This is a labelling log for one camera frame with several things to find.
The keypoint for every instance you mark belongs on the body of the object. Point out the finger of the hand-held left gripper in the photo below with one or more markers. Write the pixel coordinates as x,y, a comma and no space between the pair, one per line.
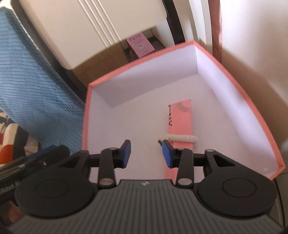
45,155

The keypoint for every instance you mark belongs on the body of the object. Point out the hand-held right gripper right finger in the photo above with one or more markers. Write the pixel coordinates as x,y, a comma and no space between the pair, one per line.
167,155

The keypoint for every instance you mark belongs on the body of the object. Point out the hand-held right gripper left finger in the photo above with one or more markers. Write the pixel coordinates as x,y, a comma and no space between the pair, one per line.
126,155

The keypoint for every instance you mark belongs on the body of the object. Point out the pink cardboard sheet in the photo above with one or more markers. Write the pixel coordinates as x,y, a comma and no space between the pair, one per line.
182,119

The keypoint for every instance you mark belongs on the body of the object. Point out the pink shoe box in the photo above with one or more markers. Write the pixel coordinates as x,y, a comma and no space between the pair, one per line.
144,105

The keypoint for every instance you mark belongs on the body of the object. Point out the striped fleece blanket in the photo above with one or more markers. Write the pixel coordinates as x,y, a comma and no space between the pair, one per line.
13,139

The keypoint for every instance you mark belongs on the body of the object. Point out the blue textured mat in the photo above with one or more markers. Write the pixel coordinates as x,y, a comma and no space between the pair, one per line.
33,90

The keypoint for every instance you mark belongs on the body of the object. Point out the white chair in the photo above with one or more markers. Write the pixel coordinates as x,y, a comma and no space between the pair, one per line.
78,27

